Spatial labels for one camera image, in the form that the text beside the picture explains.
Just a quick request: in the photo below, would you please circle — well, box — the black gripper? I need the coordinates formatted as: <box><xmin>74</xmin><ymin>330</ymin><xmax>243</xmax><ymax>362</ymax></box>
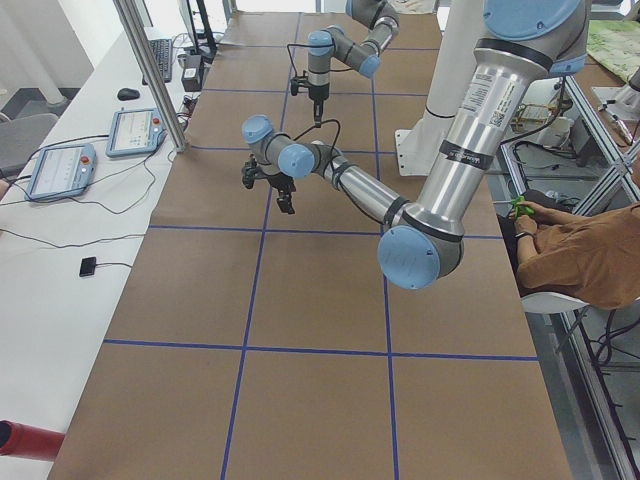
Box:
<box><xmin>241</xmin><ymin>154</ymin><xmax>296</xmax><ymax>215</ymax></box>
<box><xmin>290</xmin><ymin>71</ymin><xmax>330</xmax><ymax>127</ymax></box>

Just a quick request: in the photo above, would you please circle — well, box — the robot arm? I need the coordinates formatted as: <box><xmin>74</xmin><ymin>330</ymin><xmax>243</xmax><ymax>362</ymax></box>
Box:
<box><xmin>290</xmin><ymin>1</ymin><xmax>400</xmax><ymax>127</ymax></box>
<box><xmin>242</xmin><ymin>1</ymin><xmax>591</xmax><ymax>290</ymax></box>

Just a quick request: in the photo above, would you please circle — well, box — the black power adapter box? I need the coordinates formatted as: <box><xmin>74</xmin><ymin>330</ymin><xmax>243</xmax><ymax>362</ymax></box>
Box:
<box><xmin>179</xmin><ymin>54</ymin><xmax>204</xmax><ymax>92</ymax></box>

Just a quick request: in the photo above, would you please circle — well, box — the brown paper table mat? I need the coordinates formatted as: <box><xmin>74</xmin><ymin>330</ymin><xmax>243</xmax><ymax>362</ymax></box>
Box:
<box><xmin>50</xmin><ymin>13</ymin><xmax>571</xmax><ymax>479</ymax></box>

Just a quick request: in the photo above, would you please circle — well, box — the far teach pendant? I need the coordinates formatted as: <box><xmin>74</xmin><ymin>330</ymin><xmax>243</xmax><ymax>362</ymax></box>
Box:
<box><xmin>106</xmin><ymin>108</ymin><xmax>166</xmax><ymax>158</ymax></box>

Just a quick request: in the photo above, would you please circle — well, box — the teach pendant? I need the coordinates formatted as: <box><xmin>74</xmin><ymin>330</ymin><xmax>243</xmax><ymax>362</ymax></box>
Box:
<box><xmin>25</xmin><ymin>143</ymin><xmax>97</xmax><ymax>202</ymax></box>
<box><xmin>106</xmin><ymin>108</ymin><xmax>166</xmax><ymax>158</ymax></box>

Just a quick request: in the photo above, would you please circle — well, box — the black keyboard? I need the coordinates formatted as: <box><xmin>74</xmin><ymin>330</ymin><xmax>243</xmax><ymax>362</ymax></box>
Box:
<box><xmin>148</xmin><ymin>38</ymin><xmax>173</xmax><ymax>83</ymax></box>

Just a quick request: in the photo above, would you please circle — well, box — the black computer mouse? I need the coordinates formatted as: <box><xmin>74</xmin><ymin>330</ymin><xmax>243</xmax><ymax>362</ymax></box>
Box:
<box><xmin>117</xmin><ymin>88</ymin><xmax>140</xmax><ymax>101</ymax></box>

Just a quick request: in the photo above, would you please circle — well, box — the small black square device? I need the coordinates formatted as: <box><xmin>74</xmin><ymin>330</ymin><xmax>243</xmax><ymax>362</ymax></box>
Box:
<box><xmin>79</xmin><ymin>256</ymin><xmax>97</xmax><ymax>278</ymax></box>

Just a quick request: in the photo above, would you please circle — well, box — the near teach pendant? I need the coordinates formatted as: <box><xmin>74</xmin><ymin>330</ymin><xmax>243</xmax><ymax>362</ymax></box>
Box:
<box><xmin>25</xmin><ymin>143</ymin><xmax>97</xmax><ymax>202</ymax></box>

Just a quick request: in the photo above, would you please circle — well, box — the green handheld controller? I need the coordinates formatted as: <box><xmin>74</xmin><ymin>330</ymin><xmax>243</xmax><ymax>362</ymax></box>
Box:
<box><xmin>510</xmin><ymin>196</ymin><xmax>535</xmax><ymax>220</ymax></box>

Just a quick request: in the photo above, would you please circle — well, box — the white chair seat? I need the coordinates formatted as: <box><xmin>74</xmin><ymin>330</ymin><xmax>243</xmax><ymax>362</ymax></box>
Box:
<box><xmin>521</xmin><ymin>292</ymin><xmax>589</xmax><ymax>314</ymax></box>

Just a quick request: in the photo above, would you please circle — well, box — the seated person brown shirt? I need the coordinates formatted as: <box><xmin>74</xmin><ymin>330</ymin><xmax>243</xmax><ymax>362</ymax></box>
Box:
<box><xmin>497</xmin><ymin>190</ymin><xmax>639</xmax><ymax>310</ymax></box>

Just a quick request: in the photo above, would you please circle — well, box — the red cylinder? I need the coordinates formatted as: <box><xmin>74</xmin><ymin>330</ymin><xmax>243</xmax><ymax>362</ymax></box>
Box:
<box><xmin>1</xmin><ymin>420</ymin><xmax>65</xmax><ymax>461</ymax></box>

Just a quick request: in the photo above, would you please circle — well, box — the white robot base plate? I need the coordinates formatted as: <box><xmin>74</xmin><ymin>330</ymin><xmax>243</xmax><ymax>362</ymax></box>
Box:
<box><xmin>395</xmin><ymin>125</ymin><xmax>480</xmax><ymax>184</ymax></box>

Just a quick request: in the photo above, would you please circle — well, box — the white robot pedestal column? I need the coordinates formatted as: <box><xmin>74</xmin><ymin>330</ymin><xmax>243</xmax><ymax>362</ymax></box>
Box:
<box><xmin>425</xmin><ymin>0</ymin><xmax>485</xmax><ymax>121</ymax></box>

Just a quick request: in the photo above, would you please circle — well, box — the aluminium frame post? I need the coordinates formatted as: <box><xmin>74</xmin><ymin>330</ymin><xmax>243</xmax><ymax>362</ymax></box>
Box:
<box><xmin>113</xmin><ymin>0</ymin><xmax>187</xmax><ymax>153</ymax></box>

